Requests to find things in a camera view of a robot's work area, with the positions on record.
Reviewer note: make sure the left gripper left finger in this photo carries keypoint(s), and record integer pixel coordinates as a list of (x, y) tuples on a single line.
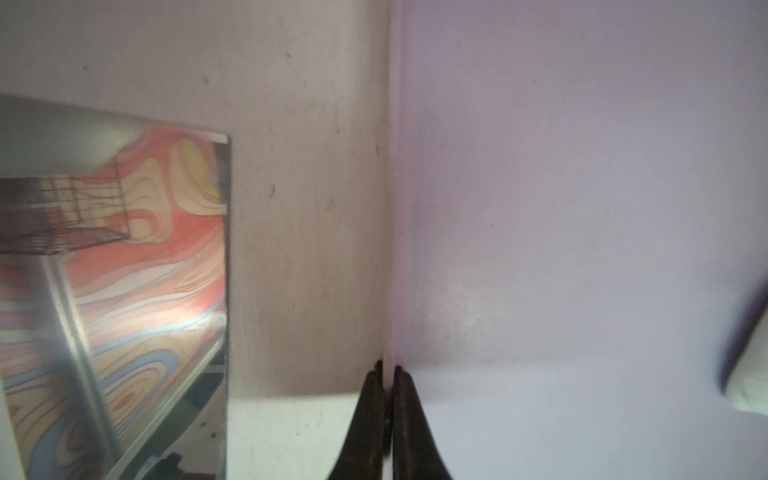
[(363, 450)]

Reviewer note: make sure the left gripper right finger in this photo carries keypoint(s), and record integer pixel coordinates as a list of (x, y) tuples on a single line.
[(415, 455)]

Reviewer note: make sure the purple cutting board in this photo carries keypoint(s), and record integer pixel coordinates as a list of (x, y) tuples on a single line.
[(582, 232)]

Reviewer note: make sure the white dough piece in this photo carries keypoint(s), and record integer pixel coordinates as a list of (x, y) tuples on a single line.
[(746, 387)]

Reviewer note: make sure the metal scraper wooden handle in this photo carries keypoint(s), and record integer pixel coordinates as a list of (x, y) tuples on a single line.
[(114, 295)]

